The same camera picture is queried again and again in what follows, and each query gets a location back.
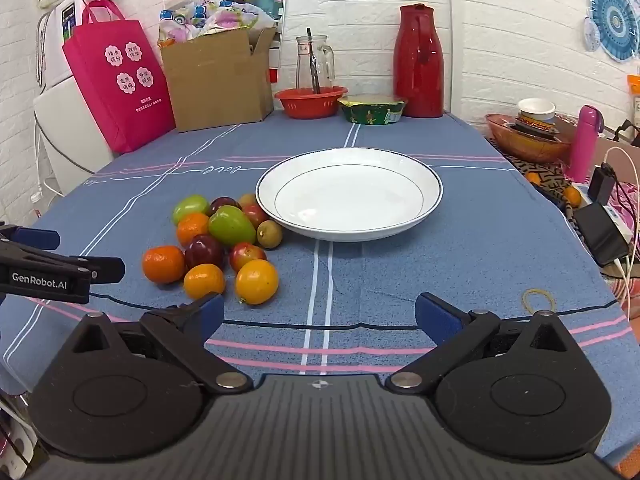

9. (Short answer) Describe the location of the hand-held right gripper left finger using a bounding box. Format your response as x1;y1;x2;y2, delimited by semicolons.
62;292;253;395

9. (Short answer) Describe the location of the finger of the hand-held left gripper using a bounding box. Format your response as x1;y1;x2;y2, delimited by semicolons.
0;242;126;306
0;224;61;252

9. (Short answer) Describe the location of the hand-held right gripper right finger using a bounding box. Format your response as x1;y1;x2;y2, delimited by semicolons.
385;292;583;395

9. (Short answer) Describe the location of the small yellow orange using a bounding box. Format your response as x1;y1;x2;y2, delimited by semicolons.
183;263;226;299
235;259;280;305

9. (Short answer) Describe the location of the orange tangerine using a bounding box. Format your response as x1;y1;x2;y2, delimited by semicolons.
142;245;187;284
176;212;211;248

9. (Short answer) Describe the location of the dark purple plum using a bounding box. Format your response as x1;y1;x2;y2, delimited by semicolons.
184;234;226;271
207;196;243;217

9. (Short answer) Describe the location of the red jujube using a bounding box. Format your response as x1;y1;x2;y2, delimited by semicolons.
242;203;270;230
229;242;268;273

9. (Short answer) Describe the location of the large green jujube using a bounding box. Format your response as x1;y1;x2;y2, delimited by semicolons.
208;206;257;247

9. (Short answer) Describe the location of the small green jujube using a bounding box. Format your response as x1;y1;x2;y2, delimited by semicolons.
172;195;211;226

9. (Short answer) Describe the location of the white plate with dark rim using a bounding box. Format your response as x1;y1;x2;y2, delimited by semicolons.
255;148;443;242

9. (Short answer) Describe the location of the blue plaid tablecloth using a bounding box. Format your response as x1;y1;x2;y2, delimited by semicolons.
0;107;636;471

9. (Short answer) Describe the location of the yellow rubber band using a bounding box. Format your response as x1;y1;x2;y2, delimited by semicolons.
521;288;557;315

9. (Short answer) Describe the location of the white appliance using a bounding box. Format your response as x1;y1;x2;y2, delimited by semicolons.
32;77;116;196

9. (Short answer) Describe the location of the pink tote bag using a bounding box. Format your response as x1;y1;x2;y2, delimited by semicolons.
62;0;176;155

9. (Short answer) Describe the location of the brown patterned cloth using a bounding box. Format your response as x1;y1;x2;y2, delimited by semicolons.
500;152;601;261

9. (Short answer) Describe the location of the orange glass bowl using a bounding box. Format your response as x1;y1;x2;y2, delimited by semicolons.
485;113;576;163

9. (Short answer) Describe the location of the white water purifier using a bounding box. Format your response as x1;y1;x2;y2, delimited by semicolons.
37;0;113;93

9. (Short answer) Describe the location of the white power strip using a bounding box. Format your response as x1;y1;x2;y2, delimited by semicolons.
605;205;635;246

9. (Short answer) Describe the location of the green instant noodle bowl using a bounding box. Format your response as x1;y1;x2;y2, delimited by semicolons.
337;95;407;125

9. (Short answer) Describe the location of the black power adapter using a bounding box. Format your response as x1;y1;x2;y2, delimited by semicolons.
587;162;617;206

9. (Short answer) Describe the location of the brown cardboard box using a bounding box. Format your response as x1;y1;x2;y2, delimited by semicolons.
159;26;277;133

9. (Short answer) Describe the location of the patterned bowl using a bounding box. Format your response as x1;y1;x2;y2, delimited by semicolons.
514;116;561;136

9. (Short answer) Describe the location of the pink floral cloth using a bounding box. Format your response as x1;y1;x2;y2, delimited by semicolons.
600;180;640;321

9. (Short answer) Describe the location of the red plastic basin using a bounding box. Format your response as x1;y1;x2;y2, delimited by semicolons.
274;86;349;120

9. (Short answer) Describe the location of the pink thermos bottle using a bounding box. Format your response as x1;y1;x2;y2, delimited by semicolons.
567;105;604;184

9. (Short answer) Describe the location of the red thermos jug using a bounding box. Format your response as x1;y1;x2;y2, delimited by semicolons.
393;4;446;119

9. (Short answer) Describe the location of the tan cardboard carton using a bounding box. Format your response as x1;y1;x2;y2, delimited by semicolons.
555;115;640;181

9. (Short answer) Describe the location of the glass pitcher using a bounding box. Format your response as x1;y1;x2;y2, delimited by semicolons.
295;35;336;93

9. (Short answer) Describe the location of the metal spoon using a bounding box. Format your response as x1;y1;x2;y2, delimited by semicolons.
306;28;321;94

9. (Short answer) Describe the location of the white appliance cable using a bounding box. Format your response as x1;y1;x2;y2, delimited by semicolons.
30;120;61;206

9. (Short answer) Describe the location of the white charging cable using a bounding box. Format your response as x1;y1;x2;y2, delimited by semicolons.
602;147;640;321

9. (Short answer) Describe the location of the blue paper wall decoration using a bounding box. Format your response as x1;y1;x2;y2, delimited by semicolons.
584;0;640;63

